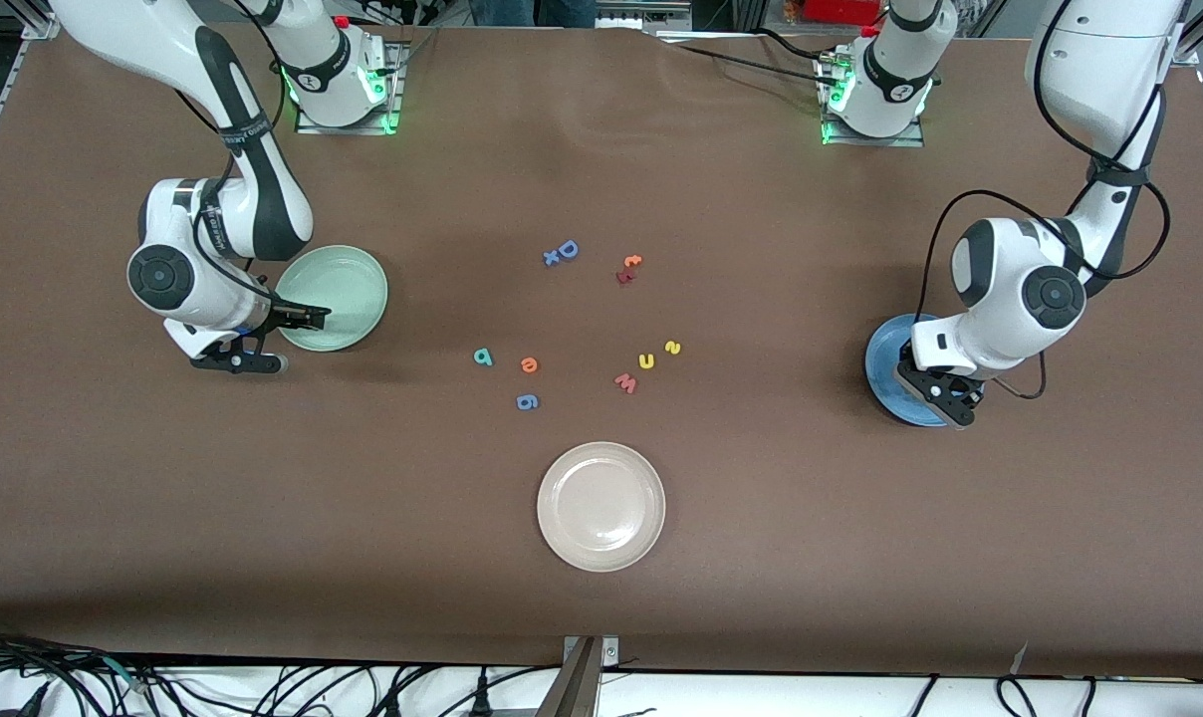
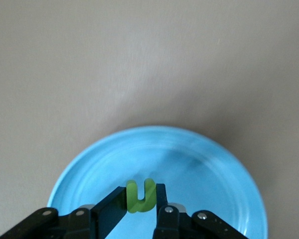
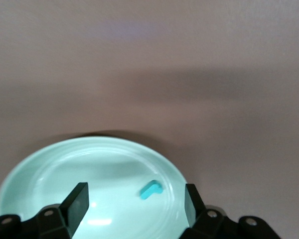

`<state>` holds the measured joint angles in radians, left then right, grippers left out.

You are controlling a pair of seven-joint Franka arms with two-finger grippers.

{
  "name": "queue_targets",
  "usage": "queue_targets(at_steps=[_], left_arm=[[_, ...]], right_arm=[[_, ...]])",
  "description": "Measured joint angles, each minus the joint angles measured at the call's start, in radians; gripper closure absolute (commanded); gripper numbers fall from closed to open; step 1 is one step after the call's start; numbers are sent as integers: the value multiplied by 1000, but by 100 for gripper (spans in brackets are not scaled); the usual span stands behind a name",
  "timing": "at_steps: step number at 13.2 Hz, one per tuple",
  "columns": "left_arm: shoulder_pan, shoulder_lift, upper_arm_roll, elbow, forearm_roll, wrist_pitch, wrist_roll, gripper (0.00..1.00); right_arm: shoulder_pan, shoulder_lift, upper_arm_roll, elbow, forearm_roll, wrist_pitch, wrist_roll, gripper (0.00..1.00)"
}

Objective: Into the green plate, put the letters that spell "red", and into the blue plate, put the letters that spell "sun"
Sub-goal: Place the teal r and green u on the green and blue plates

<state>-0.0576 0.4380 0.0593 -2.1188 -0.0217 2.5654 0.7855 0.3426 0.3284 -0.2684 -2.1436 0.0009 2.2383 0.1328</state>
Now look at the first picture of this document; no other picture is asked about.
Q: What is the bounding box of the blue plate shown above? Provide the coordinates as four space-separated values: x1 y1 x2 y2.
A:
864 314 963 428

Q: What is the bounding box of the pale green plate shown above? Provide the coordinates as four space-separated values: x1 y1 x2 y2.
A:
275 245 389 353

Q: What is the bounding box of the beige plate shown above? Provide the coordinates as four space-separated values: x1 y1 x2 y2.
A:
537 441 667 574

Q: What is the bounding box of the red box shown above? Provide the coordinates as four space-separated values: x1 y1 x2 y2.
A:
801 0 886 26

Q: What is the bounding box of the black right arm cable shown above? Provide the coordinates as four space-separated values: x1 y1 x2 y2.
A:
173 88 309 318

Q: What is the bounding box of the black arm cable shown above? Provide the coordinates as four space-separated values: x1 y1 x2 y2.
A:
918 0 1173 401
173 88 309 318

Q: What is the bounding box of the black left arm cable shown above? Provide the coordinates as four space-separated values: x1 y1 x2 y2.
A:
918 0 1173 401

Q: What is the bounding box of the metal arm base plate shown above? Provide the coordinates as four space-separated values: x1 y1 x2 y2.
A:
295 40 404 136
819 50 927 148

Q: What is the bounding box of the black floor cable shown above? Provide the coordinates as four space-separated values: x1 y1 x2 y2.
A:
263 662 523 717
0 627 164 717
910 675 1100 717

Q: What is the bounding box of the black cable across table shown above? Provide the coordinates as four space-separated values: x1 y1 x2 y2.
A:
661 30 842 81

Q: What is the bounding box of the aluminium post with bracket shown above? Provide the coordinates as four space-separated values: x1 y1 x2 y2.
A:
537 635 620 717

